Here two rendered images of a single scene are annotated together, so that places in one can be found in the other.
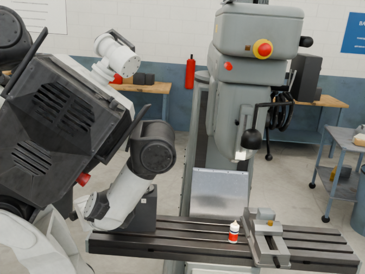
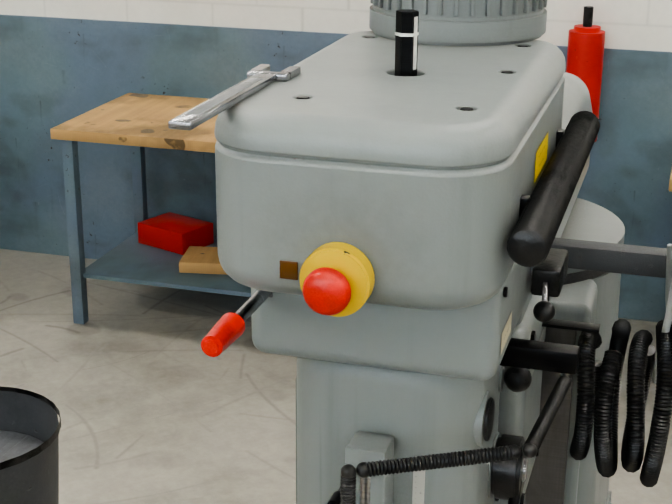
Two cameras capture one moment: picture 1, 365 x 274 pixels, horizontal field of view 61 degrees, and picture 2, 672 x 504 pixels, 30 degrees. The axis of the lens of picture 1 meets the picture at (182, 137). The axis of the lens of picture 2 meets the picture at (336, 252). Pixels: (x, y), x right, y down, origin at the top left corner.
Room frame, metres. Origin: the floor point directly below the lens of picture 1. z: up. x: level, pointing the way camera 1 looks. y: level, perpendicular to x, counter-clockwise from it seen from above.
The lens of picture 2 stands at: (0.08, -0.50, 2.12)
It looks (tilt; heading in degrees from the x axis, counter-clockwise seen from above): 19 degrees down; 16
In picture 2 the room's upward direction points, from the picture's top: straight up
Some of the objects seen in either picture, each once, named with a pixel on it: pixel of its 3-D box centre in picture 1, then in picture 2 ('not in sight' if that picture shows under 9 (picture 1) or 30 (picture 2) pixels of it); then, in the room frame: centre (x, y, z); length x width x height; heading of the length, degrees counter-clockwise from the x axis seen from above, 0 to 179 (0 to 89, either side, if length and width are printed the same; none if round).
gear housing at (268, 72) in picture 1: (245, 64); (411, 263); (1.29, -0.23, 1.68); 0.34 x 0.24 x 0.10; 0
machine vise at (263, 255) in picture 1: (264, 230); not in sight; (1.21, -0.41, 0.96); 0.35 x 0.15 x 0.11; 2
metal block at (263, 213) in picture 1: (264, 216); not in sight; (1.24, -0.41, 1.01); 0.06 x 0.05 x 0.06; 92
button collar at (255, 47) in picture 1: (262, 49); (337, 279); (1.01, -0.23, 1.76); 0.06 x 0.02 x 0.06; 90
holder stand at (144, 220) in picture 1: (132, 205); not in sight; (1.26, 0.21, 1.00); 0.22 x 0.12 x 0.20; 96
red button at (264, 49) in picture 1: (264, 49); (328, 289); (0.99, -0.23, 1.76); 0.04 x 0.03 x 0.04; 90
